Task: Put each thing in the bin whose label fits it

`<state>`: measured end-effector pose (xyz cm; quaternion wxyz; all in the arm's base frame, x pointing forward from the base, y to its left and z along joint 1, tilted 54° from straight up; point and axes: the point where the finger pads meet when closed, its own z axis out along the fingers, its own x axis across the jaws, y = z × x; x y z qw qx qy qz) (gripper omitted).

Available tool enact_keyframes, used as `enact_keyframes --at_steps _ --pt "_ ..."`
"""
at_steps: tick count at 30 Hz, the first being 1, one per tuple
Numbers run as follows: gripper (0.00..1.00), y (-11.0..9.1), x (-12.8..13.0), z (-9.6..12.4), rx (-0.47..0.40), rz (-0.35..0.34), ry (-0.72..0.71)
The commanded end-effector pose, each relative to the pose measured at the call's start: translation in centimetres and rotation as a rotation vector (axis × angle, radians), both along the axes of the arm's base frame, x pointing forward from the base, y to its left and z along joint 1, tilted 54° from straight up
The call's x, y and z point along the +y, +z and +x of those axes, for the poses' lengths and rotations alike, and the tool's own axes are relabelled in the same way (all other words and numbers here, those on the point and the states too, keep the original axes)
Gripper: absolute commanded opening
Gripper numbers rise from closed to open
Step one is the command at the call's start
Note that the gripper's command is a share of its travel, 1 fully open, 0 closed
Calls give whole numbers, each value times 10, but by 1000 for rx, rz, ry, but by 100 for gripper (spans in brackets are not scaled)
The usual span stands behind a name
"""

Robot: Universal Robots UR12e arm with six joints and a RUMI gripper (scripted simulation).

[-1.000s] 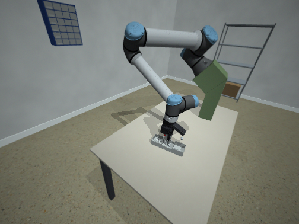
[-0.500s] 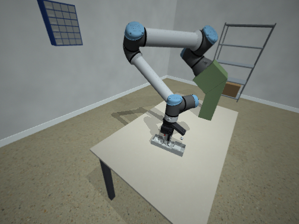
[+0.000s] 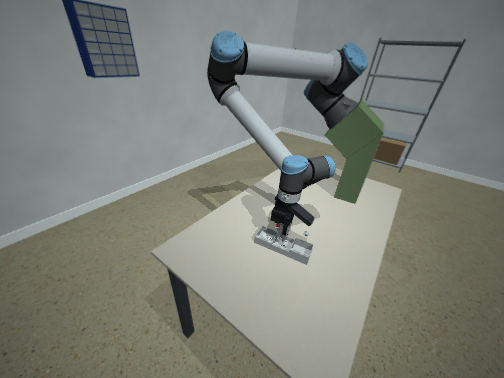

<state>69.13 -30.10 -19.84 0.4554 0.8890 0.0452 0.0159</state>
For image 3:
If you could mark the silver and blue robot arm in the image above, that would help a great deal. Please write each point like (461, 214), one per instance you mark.
(230, 56)

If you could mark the white domino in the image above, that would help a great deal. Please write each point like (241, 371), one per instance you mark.
(267, 236)

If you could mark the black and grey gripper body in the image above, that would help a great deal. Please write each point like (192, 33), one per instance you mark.
(280, 213)

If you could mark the grey rack of labelled bins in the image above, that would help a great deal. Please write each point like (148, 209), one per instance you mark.
(304, 248)

